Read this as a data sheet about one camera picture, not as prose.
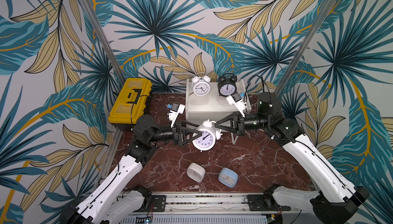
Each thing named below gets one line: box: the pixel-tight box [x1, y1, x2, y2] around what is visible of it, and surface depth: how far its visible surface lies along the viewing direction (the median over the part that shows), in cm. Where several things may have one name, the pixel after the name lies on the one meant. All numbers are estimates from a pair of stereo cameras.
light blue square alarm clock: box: [217, 167, 239, 189], surface depth 78 cm
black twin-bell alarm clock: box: [217, 72, 238, 97], surface depth 71 cm
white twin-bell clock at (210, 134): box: [192, 119, 223, 152], surface depth 57 cm
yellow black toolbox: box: [108, 77, 154, 131], surface depth 97 cm
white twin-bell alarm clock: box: [191, 75, 211, 97], surface depth 70 cm
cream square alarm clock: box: [186, 162, 206, 183], surface depth 78 cm
